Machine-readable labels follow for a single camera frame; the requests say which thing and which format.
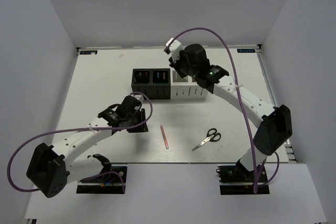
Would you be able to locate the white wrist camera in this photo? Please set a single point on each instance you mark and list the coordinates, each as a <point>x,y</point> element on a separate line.
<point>139,97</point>
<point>173,48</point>

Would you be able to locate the blue corner label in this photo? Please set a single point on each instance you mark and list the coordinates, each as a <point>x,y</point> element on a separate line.
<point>88,52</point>
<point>245,50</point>

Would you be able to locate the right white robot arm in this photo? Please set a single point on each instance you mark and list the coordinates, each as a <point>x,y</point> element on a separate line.
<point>274,125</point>

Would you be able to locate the pink pen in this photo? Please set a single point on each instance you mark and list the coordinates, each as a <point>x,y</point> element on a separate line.
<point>164,137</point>

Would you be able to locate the black two-slot container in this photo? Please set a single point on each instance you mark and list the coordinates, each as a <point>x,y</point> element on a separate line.
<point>154,83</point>

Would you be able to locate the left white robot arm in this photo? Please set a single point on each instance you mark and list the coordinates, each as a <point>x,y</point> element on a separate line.
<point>53,166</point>

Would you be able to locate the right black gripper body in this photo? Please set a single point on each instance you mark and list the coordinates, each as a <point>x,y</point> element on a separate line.
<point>181,66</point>

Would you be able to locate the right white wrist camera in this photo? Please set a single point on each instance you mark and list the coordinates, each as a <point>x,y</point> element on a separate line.
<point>173,48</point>

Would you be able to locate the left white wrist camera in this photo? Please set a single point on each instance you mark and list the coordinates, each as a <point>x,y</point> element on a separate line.
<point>139,97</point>

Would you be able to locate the white two-slot container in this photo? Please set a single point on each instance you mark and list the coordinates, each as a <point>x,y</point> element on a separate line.
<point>186,88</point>

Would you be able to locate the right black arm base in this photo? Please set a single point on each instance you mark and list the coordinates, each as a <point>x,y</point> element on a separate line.
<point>233,183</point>

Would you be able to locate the black handled scissors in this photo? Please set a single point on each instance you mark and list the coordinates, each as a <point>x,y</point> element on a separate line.
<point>212,136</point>

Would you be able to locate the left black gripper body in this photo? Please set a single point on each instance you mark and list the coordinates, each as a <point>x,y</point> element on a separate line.
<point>134,119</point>

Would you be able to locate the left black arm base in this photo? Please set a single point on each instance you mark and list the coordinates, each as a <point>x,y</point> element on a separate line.
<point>111,180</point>

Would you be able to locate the left blue corner label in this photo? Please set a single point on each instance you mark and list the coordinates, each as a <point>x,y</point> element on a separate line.
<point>88,52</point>

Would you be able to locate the right blue corner label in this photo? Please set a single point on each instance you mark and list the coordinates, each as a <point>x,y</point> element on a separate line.
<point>245,50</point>

